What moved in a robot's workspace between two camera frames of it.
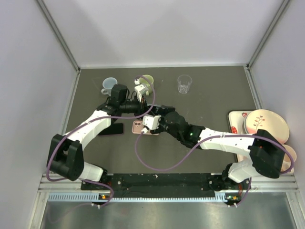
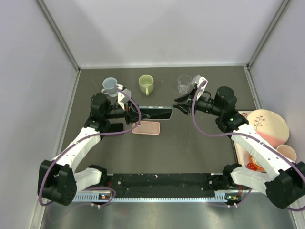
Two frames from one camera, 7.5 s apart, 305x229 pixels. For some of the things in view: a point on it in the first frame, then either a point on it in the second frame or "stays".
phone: x=137 y=126 stays
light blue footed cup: x=108 y=84 stays
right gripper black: x=162 y=109 -> x=186 y=108
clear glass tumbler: x=184 y=81 stays
